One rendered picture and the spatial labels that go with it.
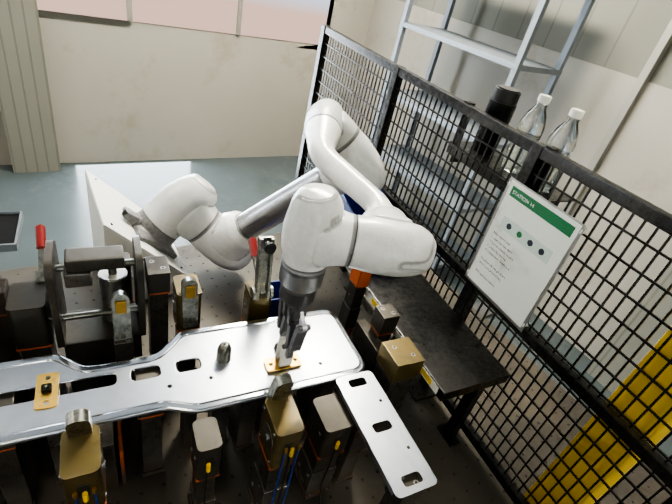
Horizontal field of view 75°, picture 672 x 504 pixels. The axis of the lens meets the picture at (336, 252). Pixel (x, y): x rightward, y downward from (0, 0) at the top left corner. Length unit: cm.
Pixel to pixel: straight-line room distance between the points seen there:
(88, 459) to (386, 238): 62
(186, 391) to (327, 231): 46
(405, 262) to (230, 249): 90
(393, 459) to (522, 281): 51
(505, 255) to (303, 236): 59
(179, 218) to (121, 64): 252
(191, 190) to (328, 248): 86
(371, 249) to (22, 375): 73
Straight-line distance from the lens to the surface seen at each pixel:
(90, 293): 171
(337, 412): 104
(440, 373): 114
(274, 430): 91
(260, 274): 110
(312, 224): 76
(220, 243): 159
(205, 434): 96
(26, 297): 114
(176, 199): 157
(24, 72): 380
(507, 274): 118
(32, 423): 101
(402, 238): 80
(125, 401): 100
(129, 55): 396
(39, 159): 402
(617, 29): 322
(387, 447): 100
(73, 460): 90
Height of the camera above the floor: 180
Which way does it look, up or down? 33 degrees down
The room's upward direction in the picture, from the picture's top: 14 degrees clockwise
